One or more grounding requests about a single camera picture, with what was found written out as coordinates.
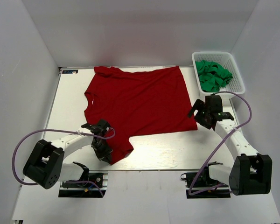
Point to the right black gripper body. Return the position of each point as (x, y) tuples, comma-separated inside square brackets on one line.
[(201, 117)]

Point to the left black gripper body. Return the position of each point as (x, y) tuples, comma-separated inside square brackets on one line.
[(101, 148)]

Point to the red t-shirt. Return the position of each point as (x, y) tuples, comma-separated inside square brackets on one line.
[(138, 103)]

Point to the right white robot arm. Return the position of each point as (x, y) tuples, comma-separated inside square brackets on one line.
[(251, 172)]

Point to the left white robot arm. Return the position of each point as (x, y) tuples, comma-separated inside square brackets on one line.
[(45, 164)]

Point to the green t-shirt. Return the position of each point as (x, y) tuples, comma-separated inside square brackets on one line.
[(212, 76)]

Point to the white plastic basket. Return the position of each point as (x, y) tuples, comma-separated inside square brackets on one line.
[(226, 60)]

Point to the blue label sticker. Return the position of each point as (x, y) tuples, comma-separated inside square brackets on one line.
[(69, 71)]

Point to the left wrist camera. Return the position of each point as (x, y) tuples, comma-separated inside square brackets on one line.
[(103, 126)]

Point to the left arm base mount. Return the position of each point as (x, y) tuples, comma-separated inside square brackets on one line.
[(95, 187)]

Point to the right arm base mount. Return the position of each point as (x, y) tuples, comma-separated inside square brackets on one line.
[(204, 182)]

